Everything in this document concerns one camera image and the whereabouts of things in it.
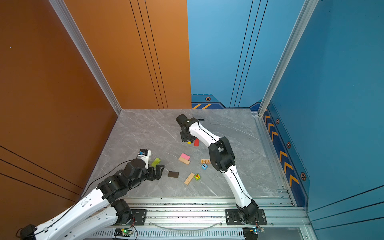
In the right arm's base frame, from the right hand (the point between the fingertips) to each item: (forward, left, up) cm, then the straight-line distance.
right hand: (187, 139), depth 101 cm
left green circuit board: (-52, +28, -4) cm, 59 cm away
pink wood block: (-12, 0, -2) cm, 12 cm away
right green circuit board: (-52, -33, -5) cm, 62 cm away
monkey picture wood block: (-16, -12, -2) cm, 20 cm away
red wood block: (-3, -7, 0) cm, 7 cm away
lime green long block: (-16, +18, -1) cm, 24 cm away
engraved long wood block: (-27, -2, -2) cm, 27 cm away
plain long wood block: (-16, 0, -2) cm, 16 cm away
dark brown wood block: (-24, +7, -3) cm, 25 cm away
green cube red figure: (-26, -7, -1) cm, 27 cm away
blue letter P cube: (-19, -11, -2) cm, 23 cm away
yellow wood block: (-5, -2, +4) cm, 7 cm away
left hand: (-24, +13, +10) cm, 29 cm away
